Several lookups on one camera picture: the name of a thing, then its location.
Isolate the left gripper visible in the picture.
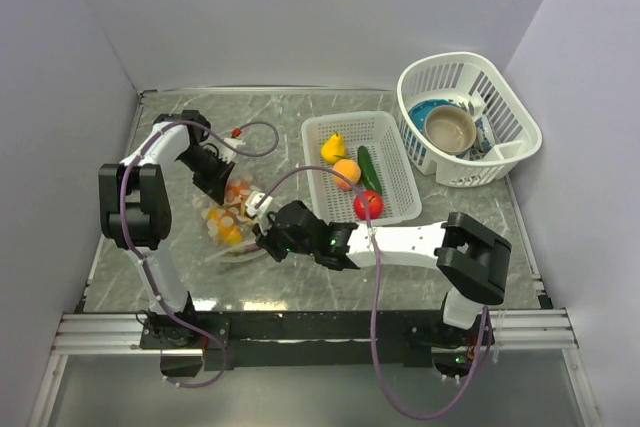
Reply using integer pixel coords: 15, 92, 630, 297
178, 146, 235, 206

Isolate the yellow fake lemon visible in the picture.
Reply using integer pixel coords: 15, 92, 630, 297
224, 178, 252, 205

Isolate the polka dot zip bag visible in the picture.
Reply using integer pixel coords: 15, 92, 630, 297
192, 170, 266, 264

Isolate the orange fake peach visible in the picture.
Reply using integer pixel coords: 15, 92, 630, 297
333, 158, 361, 191

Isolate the red fake apple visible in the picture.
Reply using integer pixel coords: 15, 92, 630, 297
353, 191, 384, 220

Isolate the yellow fake pear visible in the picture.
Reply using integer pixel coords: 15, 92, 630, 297
320, 133, 347, 165

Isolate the green fake vegetable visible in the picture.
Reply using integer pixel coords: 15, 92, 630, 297
357, 146, 383, 195

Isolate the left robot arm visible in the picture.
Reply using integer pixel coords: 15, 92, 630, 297
98, 110, 234, 349

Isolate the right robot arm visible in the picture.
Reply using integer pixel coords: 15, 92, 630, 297
246, 193, 512, 346

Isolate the flat white perforated basket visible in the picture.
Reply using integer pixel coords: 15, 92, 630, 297
301, 111, 422, 226

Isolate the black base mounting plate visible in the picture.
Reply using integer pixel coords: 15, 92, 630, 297
140, 310, 494, 377

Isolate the blue plate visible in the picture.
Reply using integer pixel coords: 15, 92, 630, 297
409, 99, 451, 137

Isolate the beige bowl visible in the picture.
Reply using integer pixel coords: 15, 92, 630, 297
425, 105, 477, 158

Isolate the white oval dish basket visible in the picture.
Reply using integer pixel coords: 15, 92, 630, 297
396, 52, 542, 188

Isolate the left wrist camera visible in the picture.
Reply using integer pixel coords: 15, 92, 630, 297
220, 128, 251, 162

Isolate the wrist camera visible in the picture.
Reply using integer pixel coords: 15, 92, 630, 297
220, 128, 251, 162
245, 191, 273, 218

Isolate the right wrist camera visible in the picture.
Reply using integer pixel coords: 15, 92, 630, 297
245, 191, 273, 218

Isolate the aluminium frame rail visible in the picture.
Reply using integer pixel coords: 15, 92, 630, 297
51, 309, 578, 355

